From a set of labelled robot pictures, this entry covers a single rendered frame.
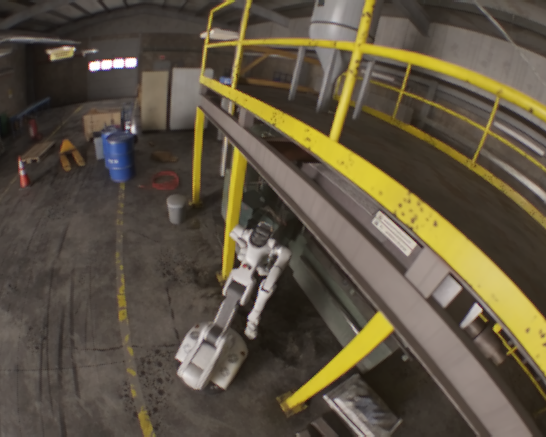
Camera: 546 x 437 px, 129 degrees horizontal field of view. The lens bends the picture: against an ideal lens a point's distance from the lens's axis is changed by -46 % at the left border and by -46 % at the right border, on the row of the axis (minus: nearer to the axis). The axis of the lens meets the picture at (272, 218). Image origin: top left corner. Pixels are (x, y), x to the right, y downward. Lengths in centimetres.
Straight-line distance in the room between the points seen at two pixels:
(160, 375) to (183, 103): 708
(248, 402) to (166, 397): 76
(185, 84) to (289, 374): 744
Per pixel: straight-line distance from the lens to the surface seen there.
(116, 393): 263
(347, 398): 249
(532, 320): 83
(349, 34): 255
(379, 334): 110
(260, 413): 246
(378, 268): 105
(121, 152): 500
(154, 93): 786
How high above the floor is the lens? 241
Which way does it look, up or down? 35 degrees down
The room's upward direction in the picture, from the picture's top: 13 degrees clockwise
